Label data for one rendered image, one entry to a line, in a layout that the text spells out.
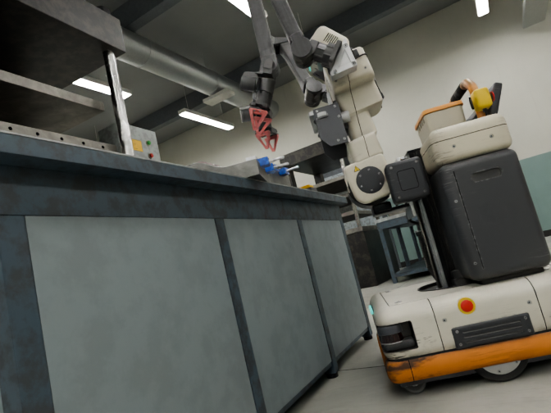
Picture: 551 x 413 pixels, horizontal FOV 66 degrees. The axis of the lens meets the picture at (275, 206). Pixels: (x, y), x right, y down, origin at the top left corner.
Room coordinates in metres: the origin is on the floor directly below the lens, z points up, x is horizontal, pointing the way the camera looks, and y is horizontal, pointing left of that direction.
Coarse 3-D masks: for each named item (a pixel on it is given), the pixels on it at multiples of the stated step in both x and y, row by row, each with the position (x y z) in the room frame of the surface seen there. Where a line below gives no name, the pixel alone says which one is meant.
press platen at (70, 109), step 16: (0, 80) 1.61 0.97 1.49; (16, 80) 1.67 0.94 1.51; (32, 80) 1.73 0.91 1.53; (0, 96) 1.72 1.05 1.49; (16, 96) 1.75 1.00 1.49; (32, 96) 1.78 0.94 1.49; (48, 96) 1.82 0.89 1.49; (64, 96) 1.88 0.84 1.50; (80, 96) 1.96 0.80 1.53; (0, 112) 1.86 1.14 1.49; (16, 112) 1.89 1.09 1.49; (32, 112) 1.93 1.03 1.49; (48, 112) 1.97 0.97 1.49; (64, 112) 2.00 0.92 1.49; (80, 112) 2.05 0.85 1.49; (96, 112) 2.09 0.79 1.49; (48, 128) 2.13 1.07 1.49; (64, 128) 2.18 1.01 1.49
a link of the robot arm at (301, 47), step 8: (272, 0) 1.48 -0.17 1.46; (280, 0) 1.47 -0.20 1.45; (280, 8) 1.47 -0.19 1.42; (288, 8) 1.47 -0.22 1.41; (280, 16) 1.48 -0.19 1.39; (288, 16) 1.47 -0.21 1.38; (280, 24) 1.51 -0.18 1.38; (288, 24) 1.47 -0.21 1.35; (296, 24) 1.47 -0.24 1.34; (288, 32) 1.47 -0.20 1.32; (296, 32) 1.44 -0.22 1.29; (288, 40) 1.51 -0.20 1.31; (296, 40) 1.44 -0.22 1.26; (304, 40) 1.44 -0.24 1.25; (296, 48) 1.44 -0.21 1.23; (304, 48) 1.44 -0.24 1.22; (296, 56) 1.44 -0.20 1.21; (304, 56) 1.44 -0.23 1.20; (296, 64) 1.52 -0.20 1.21
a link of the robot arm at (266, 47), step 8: (248, 0) 1.49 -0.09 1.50; (256, 0) 1.48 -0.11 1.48; (248, 8) 1.50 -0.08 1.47; (256, 8) 1.48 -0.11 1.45; (256, 16) 1.49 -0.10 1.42; (264, 16) 1.48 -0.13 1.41; (256, 24) 1.49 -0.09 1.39; (264, 24) 1.48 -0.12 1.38; (256, 32) 1.49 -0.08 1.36; (264, 32) 1.48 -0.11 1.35; (264, 40) 1.48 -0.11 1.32; (264, 48) 1.48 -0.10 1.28; (272, 48) 1.48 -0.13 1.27; (264, 56) 1.48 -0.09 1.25; (272, 56) 1.47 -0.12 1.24; (272, 72) 1.49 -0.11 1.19
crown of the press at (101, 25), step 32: (0, 0) 1.56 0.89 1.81; (32, 0) 1.65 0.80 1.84; (64, 0) 1.80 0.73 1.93; (0, 32) 1.74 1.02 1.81; (32, 32) 1.79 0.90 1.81; (64, 32) 1.85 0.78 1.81; (96, 32) 1.96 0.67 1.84; (0, 64) 1.97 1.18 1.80; (32, 64) 2.03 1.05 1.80; (64, 64) 2.10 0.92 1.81; (96, 64) 2.17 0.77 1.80
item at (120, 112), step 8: (104, 56) 2.07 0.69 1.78; (112, 56) 2.08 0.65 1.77; (112, 64) 2.07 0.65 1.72; (112, 72) 2.07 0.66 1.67; (112, 80) 2.06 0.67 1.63; (112, 88) 2.06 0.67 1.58; (120, 88) 2.08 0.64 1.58; (112, 96) 2.07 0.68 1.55; (120, 96) 2.07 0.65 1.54; (112, 104) 2.08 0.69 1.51; (120, 104) 2.07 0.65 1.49; (120, 112) 2.07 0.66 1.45; (120, 120) 2.06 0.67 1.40; (120, 128) 2.06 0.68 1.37; (128, 128) 2.08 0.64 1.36; (120, 136) 2.07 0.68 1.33; (128, 136) 2.08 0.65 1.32; (128, 144) 2.07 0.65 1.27; (128, 152) 2.07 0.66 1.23
